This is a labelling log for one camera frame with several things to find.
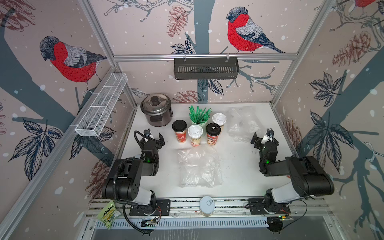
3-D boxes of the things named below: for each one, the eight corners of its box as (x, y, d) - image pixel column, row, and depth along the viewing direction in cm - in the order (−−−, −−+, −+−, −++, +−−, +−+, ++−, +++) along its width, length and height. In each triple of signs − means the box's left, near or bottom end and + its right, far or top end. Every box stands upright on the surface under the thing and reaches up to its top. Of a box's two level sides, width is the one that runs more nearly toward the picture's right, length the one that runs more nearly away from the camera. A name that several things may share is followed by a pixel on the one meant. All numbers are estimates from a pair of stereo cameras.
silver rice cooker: (145, 129, 106) (137, 111, 91) (150, 109, 118) (144, 90, 103) (170, 129, 105) (166, 111, 91) (173, 109, 118) (170, 90, 103)
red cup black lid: (174, 144, 98) (171, 130, 85) (176, 134, 103) (172, 119, 90) (187, 144, 98) (185, 130, 85) (187, 134, 103) (186, 119, 90)
